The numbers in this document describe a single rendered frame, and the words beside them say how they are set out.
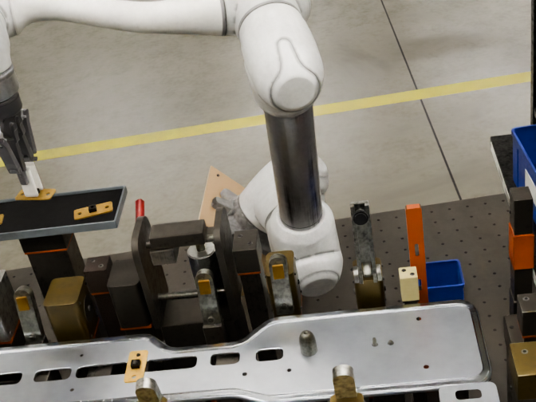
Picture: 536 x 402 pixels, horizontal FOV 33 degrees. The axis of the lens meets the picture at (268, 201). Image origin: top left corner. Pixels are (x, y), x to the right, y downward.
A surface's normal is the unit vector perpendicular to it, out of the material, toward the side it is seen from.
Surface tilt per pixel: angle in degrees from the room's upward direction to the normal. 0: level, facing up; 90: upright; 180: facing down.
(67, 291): 0
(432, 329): 0
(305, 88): 100
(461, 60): 0
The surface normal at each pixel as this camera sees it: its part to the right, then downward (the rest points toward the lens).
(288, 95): 0.24, 0.65
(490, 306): -0.15, -0.81
